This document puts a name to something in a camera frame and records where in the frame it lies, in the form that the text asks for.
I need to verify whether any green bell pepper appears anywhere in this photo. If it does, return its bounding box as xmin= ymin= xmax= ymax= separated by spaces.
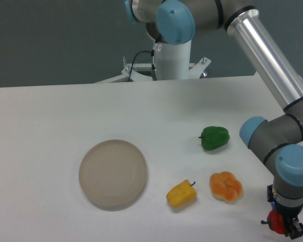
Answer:
xmin=199 ymin=126 xmax=230 ymax=151

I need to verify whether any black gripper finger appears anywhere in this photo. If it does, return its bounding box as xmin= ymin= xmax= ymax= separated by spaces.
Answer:
xmin=284 ymin=217 xmax=303 ymax=239

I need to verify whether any yellow bell pepper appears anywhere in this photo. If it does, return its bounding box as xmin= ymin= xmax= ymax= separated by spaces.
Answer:
xmin=166 ymin=179 xmax=197 ymax=208

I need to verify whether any braided bread roll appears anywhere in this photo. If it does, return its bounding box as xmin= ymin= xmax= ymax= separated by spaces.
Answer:
xmin=209 ymin=171 xmax=243 ymax=203

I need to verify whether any red bell pepper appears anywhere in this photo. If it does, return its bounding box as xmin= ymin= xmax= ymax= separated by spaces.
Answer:
xmin=261 ymin=210 xmax=286 ymax=234

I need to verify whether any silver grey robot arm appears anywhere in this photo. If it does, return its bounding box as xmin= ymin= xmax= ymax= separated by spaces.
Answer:
xmin=124 ymin=1 xmax=303 ymax=239

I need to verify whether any black cable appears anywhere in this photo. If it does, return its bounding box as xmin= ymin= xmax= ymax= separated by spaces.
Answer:
xmin=127 ymin=35 xmax=164 ymax=83

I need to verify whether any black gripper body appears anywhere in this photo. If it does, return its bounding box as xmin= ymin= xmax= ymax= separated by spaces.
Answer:
xmin=267 ymin=185 xmax=303 ymax=222

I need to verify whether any beige round plate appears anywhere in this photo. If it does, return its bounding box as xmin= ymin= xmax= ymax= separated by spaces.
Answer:
xmin=78 ymin=139 xmax=148 ymax=210

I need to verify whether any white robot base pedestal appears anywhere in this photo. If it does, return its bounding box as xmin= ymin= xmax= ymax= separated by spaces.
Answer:
xmin=98 ymin=41 xmax=212 ymax=84

